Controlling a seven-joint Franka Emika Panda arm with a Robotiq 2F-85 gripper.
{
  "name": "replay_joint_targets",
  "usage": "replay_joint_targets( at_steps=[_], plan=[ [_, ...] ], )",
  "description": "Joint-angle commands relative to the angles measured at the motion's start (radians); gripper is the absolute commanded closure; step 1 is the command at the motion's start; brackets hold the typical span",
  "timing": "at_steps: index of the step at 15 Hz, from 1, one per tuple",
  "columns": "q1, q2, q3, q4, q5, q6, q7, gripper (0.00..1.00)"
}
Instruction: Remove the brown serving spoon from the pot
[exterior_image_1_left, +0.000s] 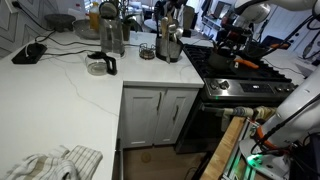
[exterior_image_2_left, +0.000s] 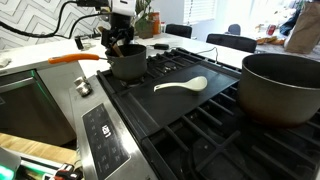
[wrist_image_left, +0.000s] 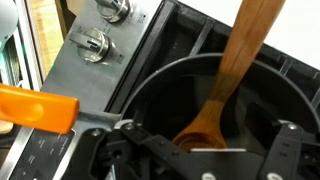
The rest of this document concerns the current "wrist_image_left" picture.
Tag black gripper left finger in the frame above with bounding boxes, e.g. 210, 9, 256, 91
71, 122, 193, 180

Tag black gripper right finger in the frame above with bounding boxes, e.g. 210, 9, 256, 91
258, 122, 320, 180

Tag brown wooden serving spoon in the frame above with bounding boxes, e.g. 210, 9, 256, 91
172, 0, 287, 153

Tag stainless steel gas stove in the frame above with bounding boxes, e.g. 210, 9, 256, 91
0, 0, 320, 180

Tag silver stove knob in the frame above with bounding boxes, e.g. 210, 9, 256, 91
69, 27, 111, 64
95, 0, 132, 24

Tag wooden table top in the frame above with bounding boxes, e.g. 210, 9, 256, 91
26, 0, 64, 79

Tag black pot with orange handle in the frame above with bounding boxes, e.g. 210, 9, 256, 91
0, 53, 320, 158

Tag aluminium mounting frame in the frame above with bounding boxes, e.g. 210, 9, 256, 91
0, 0, 44, 91

